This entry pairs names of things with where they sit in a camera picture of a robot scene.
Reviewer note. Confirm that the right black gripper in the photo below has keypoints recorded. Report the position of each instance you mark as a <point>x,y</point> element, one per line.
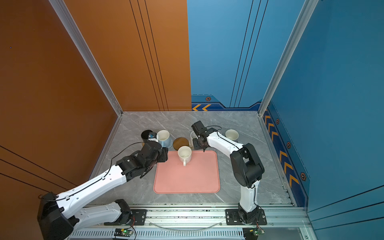
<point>196,146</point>

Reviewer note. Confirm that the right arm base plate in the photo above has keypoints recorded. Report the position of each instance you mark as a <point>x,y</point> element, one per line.
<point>232,216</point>

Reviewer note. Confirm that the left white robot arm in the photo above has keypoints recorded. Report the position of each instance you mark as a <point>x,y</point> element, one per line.
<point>60,215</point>

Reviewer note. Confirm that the right aluminium corner post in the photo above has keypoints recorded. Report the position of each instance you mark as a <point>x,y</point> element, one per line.
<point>295,36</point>

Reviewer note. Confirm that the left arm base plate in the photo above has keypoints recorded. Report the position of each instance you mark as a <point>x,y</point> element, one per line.
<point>138,216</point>

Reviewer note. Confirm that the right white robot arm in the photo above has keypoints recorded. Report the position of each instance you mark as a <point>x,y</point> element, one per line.
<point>247,169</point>

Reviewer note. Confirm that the black mug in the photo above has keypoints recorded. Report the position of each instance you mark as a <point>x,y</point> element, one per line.
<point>146,135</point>

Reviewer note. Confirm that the aluminium front rail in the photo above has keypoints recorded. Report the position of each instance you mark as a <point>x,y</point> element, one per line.
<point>203,216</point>

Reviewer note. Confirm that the white mug blue handle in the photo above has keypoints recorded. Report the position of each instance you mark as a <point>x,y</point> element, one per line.
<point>164,138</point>

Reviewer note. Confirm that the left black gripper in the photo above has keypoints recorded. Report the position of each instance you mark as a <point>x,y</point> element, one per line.
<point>164,153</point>

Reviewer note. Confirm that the aluminium corner post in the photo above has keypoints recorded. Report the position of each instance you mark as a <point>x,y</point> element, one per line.
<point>295,36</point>
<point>75,34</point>

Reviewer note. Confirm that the left aluminium corner post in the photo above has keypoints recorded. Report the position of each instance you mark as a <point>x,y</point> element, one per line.
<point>75,34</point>

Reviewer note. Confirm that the white mug purple handle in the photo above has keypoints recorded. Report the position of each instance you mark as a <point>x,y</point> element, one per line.
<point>233,135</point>

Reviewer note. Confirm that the plain brown round coaster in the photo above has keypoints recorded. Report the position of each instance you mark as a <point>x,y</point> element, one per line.
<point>180,142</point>

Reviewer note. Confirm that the pink rectangular tray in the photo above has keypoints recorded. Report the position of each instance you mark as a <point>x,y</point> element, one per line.
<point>199,176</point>

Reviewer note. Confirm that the left green circuit board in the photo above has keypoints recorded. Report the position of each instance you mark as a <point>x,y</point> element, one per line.
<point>123,234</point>

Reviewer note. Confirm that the cream white mug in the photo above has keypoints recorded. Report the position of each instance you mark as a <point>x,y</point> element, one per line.
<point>185,154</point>

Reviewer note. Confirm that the right circuit board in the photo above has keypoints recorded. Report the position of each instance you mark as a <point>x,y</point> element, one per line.
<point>252,233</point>

